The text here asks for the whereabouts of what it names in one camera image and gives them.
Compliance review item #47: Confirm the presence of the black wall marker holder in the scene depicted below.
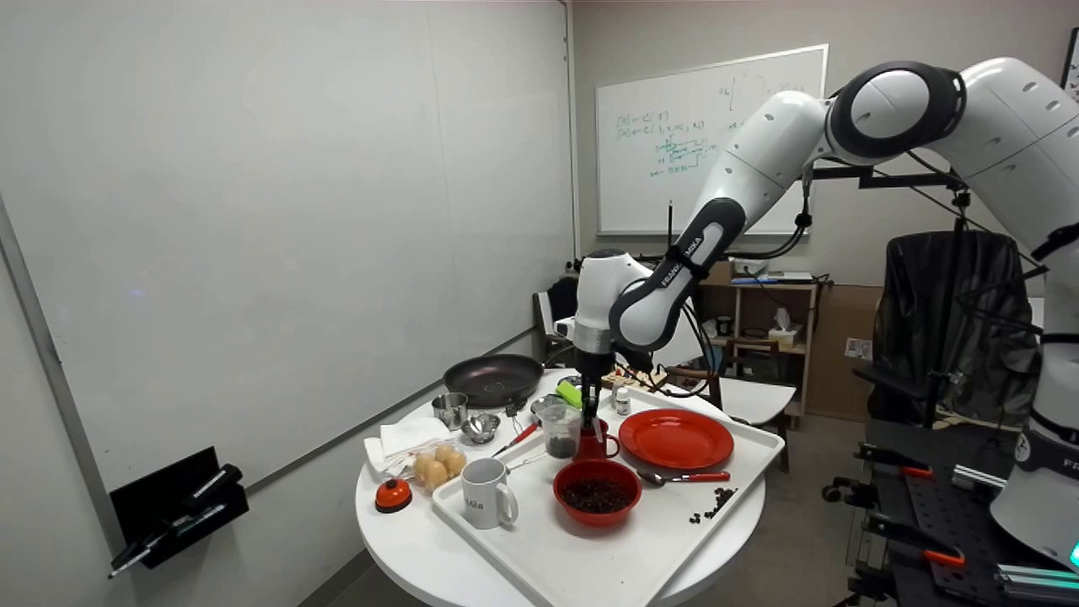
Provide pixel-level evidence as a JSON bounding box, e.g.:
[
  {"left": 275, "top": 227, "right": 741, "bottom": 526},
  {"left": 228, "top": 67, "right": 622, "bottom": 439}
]
[{"left": 103, "top": 441, "right": 253, "bottom": 583}]

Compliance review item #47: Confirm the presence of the wooden shelf unit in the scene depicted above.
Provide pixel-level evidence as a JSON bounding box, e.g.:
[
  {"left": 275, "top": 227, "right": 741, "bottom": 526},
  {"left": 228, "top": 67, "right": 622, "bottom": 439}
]
[{"left": 690, "top": 274, "right": 833, "bottom": 420}]

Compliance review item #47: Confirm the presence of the white paper napkin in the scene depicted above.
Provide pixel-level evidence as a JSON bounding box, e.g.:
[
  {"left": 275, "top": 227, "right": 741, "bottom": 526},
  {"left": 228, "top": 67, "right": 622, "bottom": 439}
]
[{"left": 362, "top": 412, "right": 454, "bottom": 476}]

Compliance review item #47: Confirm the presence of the white plastic tray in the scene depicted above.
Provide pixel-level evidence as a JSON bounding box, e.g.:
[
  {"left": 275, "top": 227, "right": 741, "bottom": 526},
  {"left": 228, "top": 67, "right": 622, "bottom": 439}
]
[{"left": 428, "top": 382, "right": 789, "bottom": 607}]

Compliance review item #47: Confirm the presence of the black office chair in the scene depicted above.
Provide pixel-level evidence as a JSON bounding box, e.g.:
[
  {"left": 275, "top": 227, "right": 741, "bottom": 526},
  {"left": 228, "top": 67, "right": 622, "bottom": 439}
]
[{"left": 855, "top": 227, "right": 1046, "bottom": 439}]

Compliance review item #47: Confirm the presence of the small orange round object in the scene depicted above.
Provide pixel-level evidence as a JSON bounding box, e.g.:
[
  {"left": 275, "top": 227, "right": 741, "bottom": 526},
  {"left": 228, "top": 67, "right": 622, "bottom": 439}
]
[{"left": 372, "top": 473, "right": 417, "bottom": 514}]

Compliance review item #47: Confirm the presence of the tissue box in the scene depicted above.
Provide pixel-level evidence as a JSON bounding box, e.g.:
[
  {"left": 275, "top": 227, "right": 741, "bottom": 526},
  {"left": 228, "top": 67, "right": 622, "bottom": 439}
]
[{"left": 764, "top": 308, "right": 807, "bottom": 351}]

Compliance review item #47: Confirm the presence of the white mug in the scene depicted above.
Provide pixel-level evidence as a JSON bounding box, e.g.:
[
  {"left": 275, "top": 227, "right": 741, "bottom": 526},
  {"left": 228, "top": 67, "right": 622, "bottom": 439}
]
[{"left": 460, "top": 454, "right": 523, "bottom": 531}]

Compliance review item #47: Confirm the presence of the black camera boom stand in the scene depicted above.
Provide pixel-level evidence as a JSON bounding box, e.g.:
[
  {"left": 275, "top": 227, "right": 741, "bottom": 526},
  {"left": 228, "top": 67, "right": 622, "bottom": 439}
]
[{"left": 807, "top": 158, "right": 972, "bottom": 196}]

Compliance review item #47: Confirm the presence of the brown cardboard box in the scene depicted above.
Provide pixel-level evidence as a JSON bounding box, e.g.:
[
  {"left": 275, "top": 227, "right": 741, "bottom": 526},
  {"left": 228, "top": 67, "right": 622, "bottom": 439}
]
[{"left": 807, "top": 279, "right": 886, "bottom": 426}]

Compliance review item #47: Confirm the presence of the red-handled steel spoon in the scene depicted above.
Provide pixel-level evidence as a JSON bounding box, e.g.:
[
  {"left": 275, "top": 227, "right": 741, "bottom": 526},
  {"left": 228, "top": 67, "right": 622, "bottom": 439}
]
[{"left": 635, "top": 464, "right": 734, "bottom": 490}]

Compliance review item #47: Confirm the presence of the red plate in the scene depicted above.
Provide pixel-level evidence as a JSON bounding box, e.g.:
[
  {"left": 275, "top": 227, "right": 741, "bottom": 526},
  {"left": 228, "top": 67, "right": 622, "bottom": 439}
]
[{"left": 614, "top": 404, "right": 737, "bottom": 476}]

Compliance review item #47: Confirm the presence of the small steel bowl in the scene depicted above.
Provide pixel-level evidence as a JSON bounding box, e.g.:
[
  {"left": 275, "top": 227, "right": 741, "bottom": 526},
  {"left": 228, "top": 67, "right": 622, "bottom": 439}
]
[{"left": 454, "top": 412, "right": 507, "bottom": 447}]

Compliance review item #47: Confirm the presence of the white whiteboard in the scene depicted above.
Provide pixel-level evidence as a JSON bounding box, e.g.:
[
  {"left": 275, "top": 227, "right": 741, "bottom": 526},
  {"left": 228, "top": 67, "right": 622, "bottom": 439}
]
[{"left": 595, "top": 39, "right": 833, "bottom": 242}]

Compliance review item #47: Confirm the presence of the clear plastic jar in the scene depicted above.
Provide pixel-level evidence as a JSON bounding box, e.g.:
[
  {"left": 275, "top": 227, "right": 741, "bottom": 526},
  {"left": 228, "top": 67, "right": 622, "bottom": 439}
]
[{"left": 539, "top": 390, "right": 588, "bottom": 460}]

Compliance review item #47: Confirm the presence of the red-handled kitchen tool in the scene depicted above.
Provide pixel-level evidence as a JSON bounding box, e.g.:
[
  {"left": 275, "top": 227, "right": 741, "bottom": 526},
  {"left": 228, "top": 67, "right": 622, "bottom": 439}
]
[{"left": 489, "top": 418, "right": 547, "bottom": 457}]

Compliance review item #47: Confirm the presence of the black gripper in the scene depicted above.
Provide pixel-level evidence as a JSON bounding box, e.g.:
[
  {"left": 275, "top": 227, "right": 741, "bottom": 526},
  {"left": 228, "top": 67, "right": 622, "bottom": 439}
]
[{"left": 569, "top": 345, "right": 622, "bottom": 447}]

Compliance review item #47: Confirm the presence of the black frying pan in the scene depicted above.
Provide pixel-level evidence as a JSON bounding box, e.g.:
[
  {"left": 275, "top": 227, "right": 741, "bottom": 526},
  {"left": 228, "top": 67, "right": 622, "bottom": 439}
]
[{"left": 438, "top": 351, "right": 547, "bottom": 415}]

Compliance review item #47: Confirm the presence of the red mug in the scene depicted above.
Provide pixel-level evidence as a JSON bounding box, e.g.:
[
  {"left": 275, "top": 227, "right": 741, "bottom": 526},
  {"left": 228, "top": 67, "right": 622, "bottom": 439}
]
[{"left": 578, "top": 415, "right": 625, "bottom": 464}]

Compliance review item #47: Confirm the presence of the red bowl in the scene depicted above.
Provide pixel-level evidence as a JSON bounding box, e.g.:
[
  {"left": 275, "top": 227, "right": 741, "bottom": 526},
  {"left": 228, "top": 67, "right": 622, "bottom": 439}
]
[{"left": 550, "top": 454, "right": 649, "bottom": 537}]

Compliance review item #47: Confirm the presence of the black equipment cart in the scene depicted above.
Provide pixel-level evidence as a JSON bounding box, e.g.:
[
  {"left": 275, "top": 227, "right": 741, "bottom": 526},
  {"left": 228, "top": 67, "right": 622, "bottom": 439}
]
[{"left": 822, "top": 415, "right": 1079, "bottom": 607}]

